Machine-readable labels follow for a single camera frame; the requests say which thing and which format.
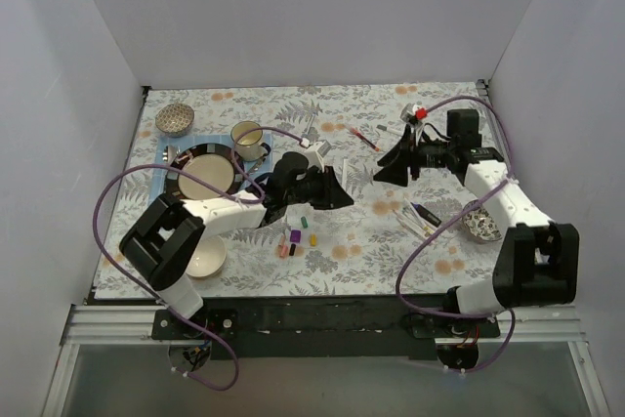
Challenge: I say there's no grey cap marker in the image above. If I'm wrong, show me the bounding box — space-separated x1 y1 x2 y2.
376 124 403 137

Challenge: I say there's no purple cap marker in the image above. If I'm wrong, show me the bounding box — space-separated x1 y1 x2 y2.
412 203 441 228

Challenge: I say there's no pink pen cap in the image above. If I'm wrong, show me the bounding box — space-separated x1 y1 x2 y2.
279 244 289 258

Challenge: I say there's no orange cap marker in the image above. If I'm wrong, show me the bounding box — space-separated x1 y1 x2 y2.
398 215 430 239

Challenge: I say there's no yellow cap marker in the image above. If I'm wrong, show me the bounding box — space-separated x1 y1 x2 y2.
410 213 433 236

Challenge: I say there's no pink cap marker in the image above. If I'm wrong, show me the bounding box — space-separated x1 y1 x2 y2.
396 217 428 240

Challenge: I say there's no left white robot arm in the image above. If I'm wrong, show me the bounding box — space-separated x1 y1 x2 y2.
119 152 354 339

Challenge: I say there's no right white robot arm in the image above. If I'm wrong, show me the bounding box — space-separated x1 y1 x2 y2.
374 106 580 337

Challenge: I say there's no light blue pen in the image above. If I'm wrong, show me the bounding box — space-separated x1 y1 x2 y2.
302 114 316 139

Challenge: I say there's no floral tablecloth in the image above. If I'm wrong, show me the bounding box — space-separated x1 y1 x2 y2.
94 82 500 301

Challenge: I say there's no cream mug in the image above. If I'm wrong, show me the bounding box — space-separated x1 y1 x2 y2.
230 121 271 162

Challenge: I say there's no floral dark bowl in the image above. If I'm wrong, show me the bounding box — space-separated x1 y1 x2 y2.
461 200 502 243

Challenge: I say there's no dark rimmed plate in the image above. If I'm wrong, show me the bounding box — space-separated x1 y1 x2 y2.
164 143 244 200

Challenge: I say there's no plain cream bowl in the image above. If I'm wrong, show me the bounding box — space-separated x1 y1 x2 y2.
186 236 227 278

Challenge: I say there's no blue checkered placemat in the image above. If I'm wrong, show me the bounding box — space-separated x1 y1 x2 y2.
147 134 248 203

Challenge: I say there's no patterned grey bowl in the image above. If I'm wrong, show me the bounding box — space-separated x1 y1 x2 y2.
155 103 195 138

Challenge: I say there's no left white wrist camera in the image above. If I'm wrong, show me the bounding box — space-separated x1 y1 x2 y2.
303 141 332 173

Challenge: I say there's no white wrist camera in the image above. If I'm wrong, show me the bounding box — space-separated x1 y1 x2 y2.
303 141 332 173
400 104 428 126

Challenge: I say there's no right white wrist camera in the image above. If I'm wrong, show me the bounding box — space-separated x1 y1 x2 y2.
400 104 428 126

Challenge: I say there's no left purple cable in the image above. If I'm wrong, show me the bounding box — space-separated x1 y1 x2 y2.
92 127 307 392

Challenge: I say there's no purple cable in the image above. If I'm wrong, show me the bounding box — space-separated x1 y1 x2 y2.
396 96 518 373
92 127 307 392

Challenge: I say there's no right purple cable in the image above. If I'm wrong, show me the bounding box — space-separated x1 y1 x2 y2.
396 96 518 373

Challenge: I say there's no aluminium frame rail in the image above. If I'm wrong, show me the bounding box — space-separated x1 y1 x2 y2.
62 301 586 344

